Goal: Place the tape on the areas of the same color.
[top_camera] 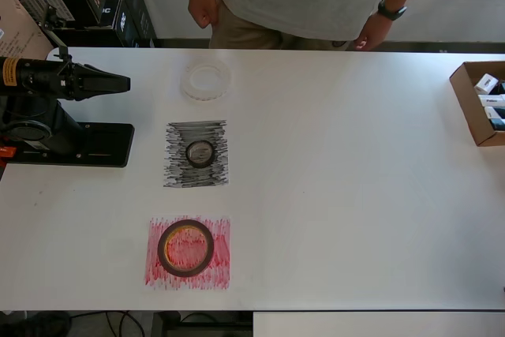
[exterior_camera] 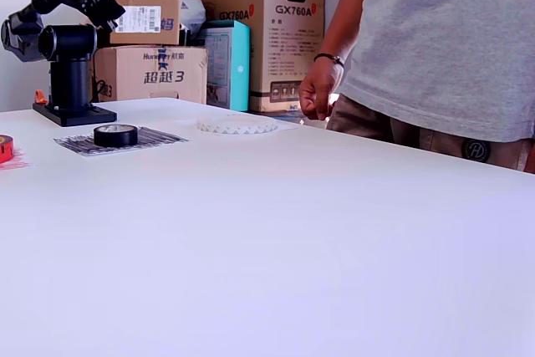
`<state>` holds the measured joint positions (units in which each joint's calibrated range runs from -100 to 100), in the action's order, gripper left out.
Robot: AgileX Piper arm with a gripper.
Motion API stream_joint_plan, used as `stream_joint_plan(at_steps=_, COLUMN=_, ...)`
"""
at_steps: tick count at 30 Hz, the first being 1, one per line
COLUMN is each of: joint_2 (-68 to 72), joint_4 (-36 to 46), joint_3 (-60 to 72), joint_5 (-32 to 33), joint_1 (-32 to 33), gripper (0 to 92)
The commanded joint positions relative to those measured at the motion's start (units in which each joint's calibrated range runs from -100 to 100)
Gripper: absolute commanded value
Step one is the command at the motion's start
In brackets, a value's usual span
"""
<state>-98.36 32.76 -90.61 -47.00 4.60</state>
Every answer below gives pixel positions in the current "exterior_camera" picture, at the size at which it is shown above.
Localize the white tape roll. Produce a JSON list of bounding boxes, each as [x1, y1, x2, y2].
[[196, 115, 280, 137]]

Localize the person in grey shirt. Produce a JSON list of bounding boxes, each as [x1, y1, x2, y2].
[[325, 0, 535, 175]]

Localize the person's right hand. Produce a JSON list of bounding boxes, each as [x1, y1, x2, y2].
[[298, 58, 346, 121]]

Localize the red scribbled paper sheet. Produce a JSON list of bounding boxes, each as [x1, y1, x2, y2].
[[0, 141, 34, 172]]

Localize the black wrist band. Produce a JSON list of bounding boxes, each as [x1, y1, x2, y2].
[[313, 52, 346, 69]]

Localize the red tape roll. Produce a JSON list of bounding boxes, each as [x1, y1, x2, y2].
[[0, 134, 16, 165]]

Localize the black tape roll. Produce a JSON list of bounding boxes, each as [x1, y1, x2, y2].
[[93, 124, 140, 149]]

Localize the blank white paper sheet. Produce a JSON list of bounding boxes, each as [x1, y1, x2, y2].
[[174, 113, 299, 138]]

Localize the grey plastic bag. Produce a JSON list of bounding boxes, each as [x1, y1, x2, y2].
[[180, 0, 209, 47]]

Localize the Huntkey cardboard box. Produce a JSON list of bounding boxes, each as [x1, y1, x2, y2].
[[94, 45, 210, 106]]

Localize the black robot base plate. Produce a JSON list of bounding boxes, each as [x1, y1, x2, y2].
[[32, 99, 118, 128]]

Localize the upper cardboard box with label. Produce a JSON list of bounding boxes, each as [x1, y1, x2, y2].
[[110, 0, 184, 47]]

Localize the black scribbled paper sheet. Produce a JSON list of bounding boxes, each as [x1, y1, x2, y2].
[[53, 125, 190, 157]]

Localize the teal box with photo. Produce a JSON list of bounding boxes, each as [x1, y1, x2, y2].
[[196, 20, 253, 112]]

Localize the person's right forearm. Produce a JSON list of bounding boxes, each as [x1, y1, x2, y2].
[[317, 0, 380, 61]]

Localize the large GX760A cardboard box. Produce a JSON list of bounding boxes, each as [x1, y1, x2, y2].
[[186, 0, 327, 115]]

